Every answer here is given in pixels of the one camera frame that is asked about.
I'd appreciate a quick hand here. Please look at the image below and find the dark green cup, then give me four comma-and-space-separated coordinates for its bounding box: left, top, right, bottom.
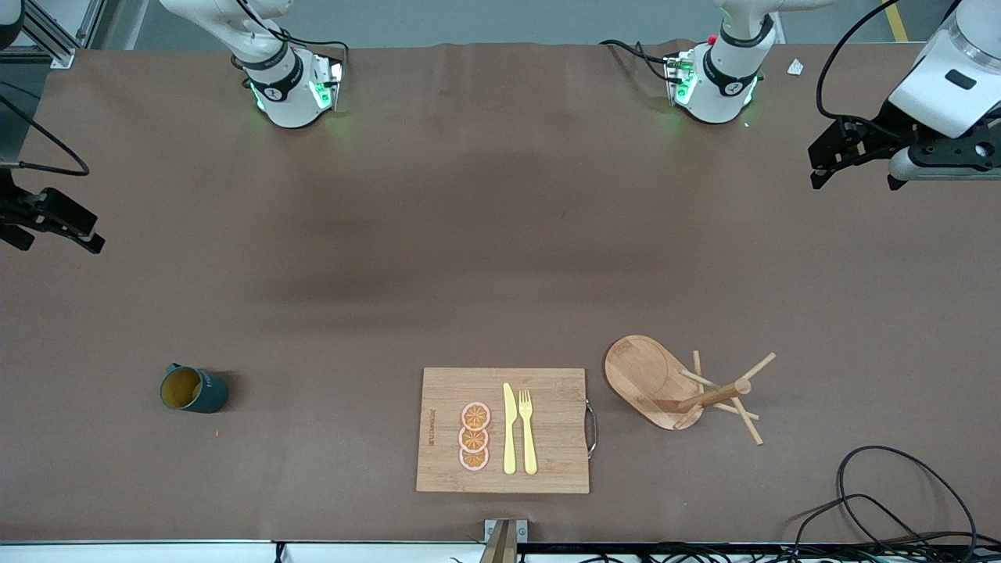
160, 362, 230, 414

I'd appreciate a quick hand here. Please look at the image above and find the wooden mug tree rack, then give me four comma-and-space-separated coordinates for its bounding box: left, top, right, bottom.
604, 335, 777, 446

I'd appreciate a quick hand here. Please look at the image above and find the bamboo cutting board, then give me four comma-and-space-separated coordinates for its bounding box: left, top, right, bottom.
416, 368, 591, 495

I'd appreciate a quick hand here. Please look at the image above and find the yellow plastic fork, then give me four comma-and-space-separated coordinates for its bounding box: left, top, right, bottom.
518, 389, 538, 475

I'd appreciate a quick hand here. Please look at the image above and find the yellow plastic knife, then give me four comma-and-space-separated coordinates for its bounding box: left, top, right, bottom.
503, 382, 518, 475

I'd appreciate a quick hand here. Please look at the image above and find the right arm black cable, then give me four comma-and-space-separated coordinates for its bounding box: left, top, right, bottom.
0, 94, 89, 174

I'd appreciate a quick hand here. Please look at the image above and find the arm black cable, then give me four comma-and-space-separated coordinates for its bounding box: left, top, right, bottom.
816, 0, 900, 126
0, 94, 89, 174

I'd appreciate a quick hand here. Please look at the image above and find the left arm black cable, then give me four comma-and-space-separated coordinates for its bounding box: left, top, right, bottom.
816, 0, 900, 126

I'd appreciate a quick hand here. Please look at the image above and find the aluminium frame profile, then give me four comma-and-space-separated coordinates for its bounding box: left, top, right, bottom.
20, 0, 106, 70

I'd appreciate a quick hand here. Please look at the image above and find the looped black floor cable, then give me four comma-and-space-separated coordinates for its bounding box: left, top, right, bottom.
835, 446, 978, 563
794, 493, 904, 563

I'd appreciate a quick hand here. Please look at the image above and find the tangled black cable bundle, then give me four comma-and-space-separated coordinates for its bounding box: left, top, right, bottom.
524, 542, 1001, 563

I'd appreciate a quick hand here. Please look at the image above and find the metal bracket with post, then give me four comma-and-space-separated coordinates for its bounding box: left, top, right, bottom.
481, 518, 529, 563

